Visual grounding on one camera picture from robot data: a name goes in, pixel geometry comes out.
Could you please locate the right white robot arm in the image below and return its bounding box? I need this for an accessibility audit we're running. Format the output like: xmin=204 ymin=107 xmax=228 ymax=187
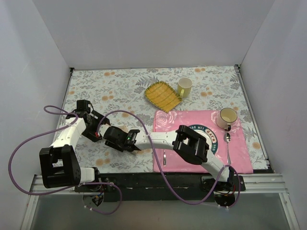
xmin=99 ymin=125 xmax=235 ymax=191

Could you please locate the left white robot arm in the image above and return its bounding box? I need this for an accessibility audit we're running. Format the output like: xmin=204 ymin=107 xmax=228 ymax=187
xmin=39 ymin=111 xmax=103 ymax=192

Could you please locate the floral tablecloth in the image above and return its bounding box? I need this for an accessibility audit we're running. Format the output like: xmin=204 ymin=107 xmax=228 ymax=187
xmin=63 ymin=66 xmax=269 ymax=173

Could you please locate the silver fork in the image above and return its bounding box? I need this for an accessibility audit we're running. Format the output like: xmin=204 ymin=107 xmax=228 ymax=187
xmin=163 ymin=150 xmax=167 ymax=167

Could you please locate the yellow woven bamboo tray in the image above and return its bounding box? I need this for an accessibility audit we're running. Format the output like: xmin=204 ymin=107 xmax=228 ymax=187
xmin=144 ymin=81 xmax=182 ymax=113

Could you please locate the yellow green mug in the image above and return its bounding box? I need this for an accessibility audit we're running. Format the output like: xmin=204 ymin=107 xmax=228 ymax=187
xmin=177 ymin=77 xmax=192 ymax=98

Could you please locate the green rimmed white plate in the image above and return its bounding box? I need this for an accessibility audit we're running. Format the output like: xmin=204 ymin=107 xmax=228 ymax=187
xmin=189 ymin=125 xmax=218 ymax=155

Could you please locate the silver spoon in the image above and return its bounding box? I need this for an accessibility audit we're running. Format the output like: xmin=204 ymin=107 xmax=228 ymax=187
xmin=224 ymin=132 xmax=231 ymax=165

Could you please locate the pink mug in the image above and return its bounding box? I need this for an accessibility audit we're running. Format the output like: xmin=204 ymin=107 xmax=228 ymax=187
xmin=216 ymin=108 xmax=237 ymax=132

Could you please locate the pink placemat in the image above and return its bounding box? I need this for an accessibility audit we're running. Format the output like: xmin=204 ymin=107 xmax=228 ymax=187
xmin=153 ymin=110 xmax=253 ymax=174

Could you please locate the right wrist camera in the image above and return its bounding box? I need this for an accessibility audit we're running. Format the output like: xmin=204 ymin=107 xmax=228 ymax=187
xmin=103 ymin=126 xmax=128 ymax=145

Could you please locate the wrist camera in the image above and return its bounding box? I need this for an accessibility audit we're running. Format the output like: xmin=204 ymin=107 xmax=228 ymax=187
xmin=75 ymin=100 xmax=92 ymax=114
xmin=103 ymin=126 xmax=128 ymax=145

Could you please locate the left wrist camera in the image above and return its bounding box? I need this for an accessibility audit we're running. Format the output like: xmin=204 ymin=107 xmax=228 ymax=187
xmin=75 ymin=100 xmax=92 ymax=114

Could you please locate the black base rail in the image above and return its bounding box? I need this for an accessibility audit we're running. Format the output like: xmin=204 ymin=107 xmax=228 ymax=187
xmin=74 ymin=172 xmax=234 ymax=202

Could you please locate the aluminium frame rail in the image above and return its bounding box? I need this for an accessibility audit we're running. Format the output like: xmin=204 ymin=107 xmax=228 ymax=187
xmin=30 ymin=173 xmax=288 ymax=194

